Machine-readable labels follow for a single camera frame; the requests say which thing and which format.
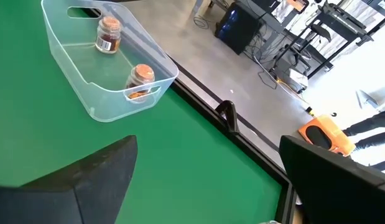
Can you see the black aluminium table frame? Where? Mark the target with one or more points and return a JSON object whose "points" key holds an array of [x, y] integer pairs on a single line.
{"points": [[257, 155]]}

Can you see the black computer tower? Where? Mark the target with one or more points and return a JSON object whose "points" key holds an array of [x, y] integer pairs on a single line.
{"points": [[239, 28]]}

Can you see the person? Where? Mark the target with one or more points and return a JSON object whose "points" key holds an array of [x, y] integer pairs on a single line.
{"points": [[372, 123]]}

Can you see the clear plastic bin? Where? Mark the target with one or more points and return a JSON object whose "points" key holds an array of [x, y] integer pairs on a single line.
{"points": [[95, 102]]}

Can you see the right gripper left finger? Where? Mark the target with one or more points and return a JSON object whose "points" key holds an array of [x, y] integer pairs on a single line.
{"points": [[86, 193]]}

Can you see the black table clamp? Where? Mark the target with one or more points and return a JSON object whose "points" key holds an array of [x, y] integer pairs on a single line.
{"points": [[231, 116]]}

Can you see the orange box black window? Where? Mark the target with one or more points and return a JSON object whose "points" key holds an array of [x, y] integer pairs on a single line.
{"points": [[338, 133]]}

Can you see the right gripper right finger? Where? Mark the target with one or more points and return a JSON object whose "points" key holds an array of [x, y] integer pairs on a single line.
{"points": [[335, 193]]}

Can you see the small cork lid glass jar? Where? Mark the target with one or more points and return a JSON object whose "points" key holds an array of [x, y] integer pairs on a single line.
{"points": [[108, 37], [139, 79]]}

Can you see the black standing desk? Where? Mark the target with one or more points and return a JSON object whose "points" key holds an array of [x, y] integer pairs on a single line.
{"points": [[341, 21]]}

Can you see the white floor box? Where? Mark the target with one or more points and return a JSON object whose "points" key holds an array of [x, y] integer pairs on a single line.
{"points": [[298, 79]]}

